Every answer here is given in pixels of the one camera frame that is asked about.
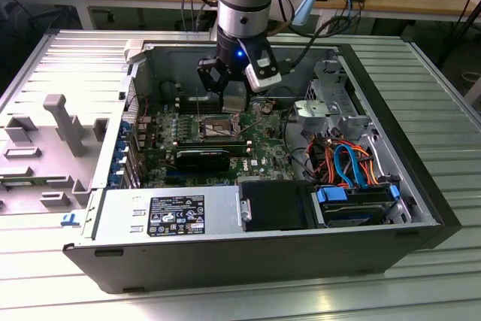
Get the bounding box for silver hard disk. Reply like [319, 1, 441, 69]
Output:
[322, 201, 389, 229]

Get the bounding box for black camera cable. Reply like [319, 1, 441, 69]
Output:
[280, 15, 354, 74]

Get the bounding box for black PC case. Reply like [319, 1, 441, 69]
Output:
[62, 39, 462, 295]

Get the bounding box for black bay cover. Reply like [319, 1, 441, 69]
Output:
[238, 180, 317, 232]

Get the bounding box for round silver bracket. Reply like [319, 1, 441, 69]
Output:
[294, 98, 338, 135]

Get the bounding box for black wire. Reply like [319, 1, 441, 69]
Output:
[280, 109, 319, 183]

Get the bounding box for blue data wire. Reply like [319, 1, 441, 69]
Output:
[333, 142, 371, 190]

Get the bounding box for CPU socket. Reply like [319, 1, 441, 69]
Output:
[195, 112, 244, 141]

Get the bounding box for blue expansion slot retainer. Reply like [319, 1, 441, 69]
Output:
[107, 120, 137, 189]

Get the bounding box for silver power supply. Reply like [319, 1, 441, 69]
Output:
[80, 184, 244, 242]

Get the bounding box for orange power wires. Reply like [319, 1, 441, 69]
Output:
[307, 138, 380, 187]

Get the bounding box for blue disk carrier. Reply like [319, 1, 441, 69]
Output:
[315, 183, 401, 207]

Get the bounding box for metal socket cover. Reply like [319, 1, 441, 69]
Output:
[228, 111, 244, 138]

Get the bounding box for green motherboard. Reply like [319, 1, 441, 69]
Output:
[135, 98, 304, 189]

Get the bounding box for white bin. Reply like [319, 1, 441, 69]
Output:
[461, 71, 481, 110]

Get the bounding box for silver bay latch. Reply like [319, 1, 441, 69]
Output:
[240, 198, 253, 223]

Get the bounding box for silver CPU plate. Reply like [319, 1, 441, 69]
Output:
[223, 95, 250, 114]

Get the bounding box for black power supply label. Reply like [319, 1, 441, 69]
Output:
[149, 195, 206, 238]

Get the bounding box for metal drive cage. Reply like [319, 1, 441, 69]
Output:
[304, 58, 414, 226]

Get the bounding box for black graphics card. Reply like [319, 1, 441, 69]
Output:
[174, 147, 231, 172]

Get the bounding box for grey parts rack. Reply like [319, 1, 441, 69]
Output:
[0, 93, 110, 217]

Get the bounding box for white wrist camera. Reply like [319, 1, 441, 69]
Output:
[244, 56, 283, 93]

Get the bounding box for green RAM stick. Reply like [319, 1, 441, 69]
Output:
[0, 180, 37, 189]

